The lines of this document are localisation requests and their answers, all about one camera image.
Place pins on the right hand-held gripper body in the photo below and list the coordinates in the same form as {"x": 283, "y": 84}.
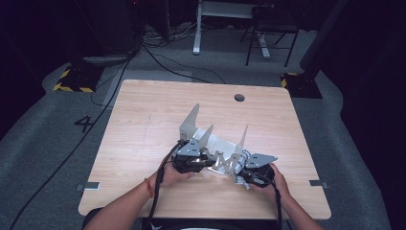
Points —
{"x": 260, "y": 169}

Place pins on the yellow black striped stand base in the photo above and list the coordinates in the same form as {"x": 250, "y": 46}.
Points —
{"x": 78, "y": 78}
{"x": 303, "y": 86}

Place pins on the white expandable metal book rack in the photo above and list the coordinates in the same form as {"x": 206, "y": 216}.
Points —
{"x": 204, "y": 137}

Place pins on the black folding chair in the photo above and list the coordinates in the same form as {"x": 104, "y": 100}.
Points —
{"x": 274, "y": 22}

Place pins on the person's right hand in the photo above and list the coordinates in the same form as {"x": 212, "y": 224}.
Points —
{"x": 277, "y": 185}

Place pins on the grey tape piece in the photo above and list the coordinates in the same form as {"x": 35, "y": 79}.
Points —
{"x": 317, "y": 183}
{"x": 87, "y": 186}

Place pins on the black round table grommet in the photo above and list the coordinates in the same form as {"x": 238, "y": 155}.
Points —
{"x": 239, "y": 97}

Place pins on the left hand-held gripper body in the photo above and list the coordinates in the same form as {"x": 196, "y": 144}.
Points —
{"x": 188, "y": 150}

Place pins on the person's dark clothing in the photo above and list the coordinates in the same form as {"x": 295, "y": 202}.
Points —
{"x": 198, "y": 224}

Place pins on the black cabinet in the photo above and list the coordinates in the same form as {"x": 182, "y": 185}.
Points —
{"x": 119, "y": 25}

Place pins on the dark slanted stand pole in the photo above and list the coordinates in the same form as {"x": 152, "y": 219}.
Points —
{"x": 322, "y": 35}

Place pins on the white metal desk frame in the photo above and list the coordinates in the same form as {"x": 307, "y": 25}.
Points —
{"x": 198, "y": 32}

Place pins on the person's left hand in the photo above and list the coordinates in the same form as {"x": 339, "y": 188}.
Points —
{"x": 174, "y": 177}

